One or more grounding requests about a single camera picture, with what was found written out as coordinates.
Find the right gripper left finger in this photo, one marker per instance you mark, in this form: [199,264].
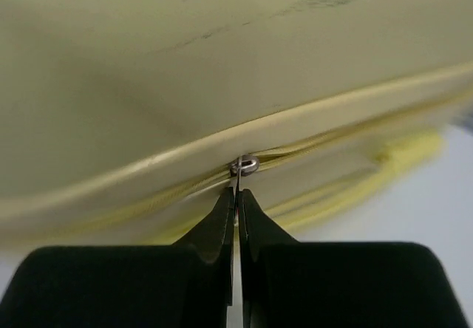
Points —
[185,284]

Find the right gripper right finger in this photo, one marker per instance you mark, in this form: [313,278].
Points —
[288,283]

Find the cream yellow hard-shell suitcase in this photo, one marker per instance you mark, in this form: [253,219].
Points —
[120,118]

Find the silver zipper pull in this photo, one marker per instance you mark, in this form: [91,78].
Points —
[241,167]

